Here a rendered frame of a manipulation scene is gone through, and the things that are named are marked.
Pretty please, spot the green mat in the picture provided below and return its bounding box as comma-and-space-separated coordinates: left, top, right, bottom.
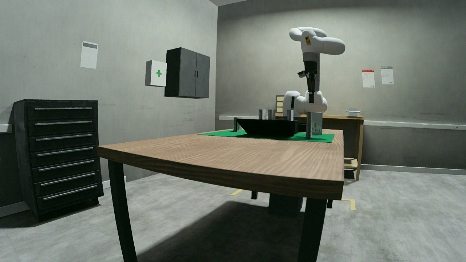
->
199, 130, 334, 143

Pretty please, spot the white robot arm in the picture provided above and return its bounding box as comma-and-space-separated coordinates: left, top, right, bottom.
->
277, 27, 345, 124

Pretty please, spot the black-framed status display screen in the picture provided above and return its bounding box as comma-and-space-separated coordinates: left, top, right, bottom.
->
236, 119, 294, 136

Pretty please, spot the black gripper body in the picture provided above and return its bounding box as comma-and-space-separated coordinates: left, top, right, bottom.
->
304, 61, 317, 79

